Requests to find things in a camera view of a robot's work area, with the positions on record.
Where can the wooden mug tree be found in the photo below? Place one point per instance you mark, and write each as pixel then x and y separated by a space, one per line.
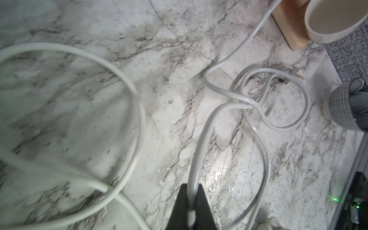
pixel 289 16

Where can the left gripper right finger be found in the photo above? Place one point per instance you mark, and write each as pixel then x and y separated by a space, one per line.
pixel 204 219

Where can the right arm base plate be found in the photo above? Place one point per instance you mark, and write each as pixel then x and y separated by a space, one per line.
pixel 354 214

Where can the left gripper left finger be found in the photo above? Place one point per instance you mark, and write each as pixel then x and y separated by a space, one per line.
pixel 178 217

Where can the white mug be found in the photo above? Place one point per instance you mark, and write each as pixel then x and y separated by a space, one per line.
pixel 329 21

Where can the grey cup with spoons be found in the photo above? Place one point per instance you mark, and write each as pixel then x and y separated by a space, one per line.
pixel 348 105

